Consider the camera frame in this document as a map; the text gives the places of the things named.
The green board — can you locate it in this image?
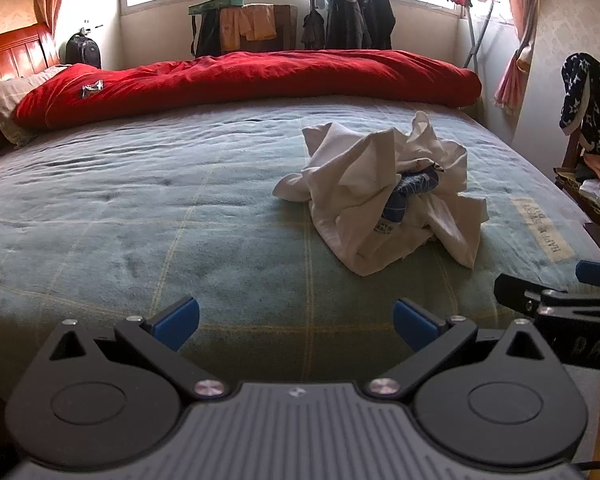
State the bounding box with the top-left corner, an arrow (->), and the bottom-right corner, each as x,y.
188,0 -> 243,15

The small dark hanging bag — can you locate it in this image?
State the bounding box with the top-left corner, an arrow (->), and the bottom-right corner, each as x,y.
300,10 -> 327,51

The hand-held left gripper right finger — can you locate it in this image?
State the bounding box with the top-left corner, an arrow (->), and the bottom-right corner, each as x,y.
366,298 -> 546,403

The brown cabinet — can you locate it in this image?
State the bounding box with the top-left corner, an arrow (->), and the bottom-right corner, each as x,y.
240,4 -> 299,53

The orange hanging cloth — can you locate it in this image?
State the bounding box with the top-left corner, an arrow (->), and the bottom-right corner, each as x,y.
219,4 -> 278,53

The white printed t-shirt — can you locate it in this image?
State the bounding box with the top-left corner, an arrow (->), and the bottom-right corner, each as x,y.
272,111 -> 490,277

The metal clothes rack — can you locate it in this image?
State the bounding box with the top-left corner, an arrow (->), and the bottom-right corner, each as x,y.
307,0 -> 501,68

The red duvet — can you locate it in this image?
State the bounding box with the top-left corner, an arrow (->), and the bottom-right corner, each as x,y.
12,50 -> 482,131

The wooden headboard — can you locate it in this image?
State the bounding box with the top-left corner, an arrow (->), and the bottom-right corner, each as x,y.
0,22 -> 61,166

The navy star-patterned garment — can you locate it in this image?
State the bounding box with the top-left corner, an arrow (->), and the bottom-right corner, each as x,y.
560,52 -> 600,163

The wooden chair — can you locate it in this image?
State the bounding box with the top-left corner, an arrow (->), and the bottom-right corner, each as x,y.
555,125 -> 600,261

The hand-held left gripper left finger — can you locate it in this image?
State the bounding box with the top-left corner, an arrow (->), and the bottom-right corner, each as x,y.
47,296 -> 229,402

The dark jacket with badge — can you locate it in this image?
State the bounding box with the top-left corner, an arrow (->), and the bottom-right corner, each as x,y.
325,0 -> 373,51

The dark hanging cloth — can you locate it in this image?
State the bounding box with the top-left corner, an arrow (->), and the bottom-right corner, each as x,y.
195,10 -> 223,58

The beige pillow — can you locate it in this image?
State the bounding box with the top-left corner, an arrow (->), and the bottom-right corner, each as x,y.
0,64 -> 73,148

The bed with green blanket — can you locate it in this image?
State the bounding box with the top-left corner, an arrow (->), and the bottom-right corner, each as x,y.
0,92 -> 600,401

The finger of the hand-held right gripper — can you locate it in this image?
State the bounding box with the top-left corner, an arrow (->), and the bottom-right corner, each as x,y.
494,272 -> 546,318
575,260 -> 600,288

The black backpack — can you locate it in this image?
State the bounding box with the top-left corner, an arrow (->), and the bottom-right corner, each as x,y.
65,32 -> 102,70

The plain dark jacket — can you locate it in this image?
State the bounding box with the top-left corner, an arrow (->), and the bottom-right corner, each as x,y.
357,0 -> 397,51

